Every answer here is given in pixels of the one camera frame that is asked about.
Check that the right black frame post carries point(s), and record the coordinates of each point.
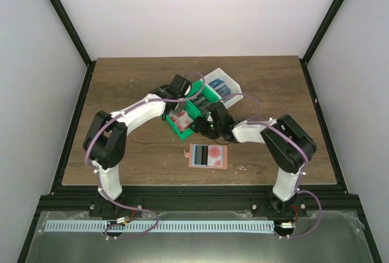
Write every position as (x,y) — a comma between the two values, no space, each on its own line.
(325,24)

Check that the left black frame post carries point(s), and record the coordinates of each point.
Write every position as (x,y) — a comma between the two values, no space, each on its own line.
(71,31)

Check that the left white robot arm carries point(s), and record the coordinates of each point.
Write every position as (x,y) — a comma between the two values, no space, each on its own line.
(105,141)

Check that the black aluminium front rail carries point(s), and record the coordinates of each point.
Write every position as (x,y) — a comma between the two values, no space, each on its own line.
(253,198)

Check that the white bin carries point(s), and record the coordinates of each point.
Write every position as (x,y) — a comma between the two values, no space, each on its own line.
(235,88)

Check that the black frame post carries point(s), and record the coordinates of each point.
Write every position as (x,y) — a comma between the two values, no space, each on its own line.
(71,31)
(325,24)

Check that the black credit card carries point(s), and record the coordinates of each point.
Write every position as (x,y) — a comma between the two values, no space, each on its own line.
(200,155)

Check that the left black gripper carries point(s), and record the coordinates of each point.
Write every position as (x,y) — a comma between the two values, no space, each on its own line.
(180,107)

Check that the black card stack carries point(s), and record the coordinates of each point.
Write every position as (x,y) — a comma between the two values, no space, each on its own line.
(200,101)

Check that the pink leather card holder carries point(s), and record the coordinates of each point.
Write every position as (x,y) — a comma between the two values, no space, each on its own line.
(190,154)

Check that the green bin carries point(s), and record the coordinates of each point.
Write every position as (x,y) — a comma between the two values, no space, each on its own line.
(209,95)
(181,135)

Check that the red white card stack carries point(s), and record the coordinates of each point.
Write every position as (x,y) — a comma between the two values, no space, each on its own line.
(182,121)

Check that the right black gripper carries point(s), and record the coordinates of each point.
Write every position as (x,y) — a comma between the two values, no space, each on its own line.
(200,127)

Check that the left green bin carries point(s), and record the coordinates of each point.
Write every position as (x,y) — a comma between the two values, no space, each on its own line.
(181,135)

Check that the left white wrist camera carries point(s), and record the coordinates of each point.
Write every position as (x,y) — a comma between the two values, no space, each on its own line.
(191,91)

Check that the middle green bin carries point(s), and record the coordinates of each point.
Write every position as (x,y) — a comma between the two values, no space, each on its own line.
(209,95)

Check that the light blue cable duct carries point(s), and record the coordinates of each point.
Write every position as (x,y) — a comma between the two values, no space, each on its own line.
(164,226)

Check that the blue card stack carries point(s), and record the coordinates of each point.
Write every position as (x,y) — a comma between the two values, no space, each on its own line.
(220,87)

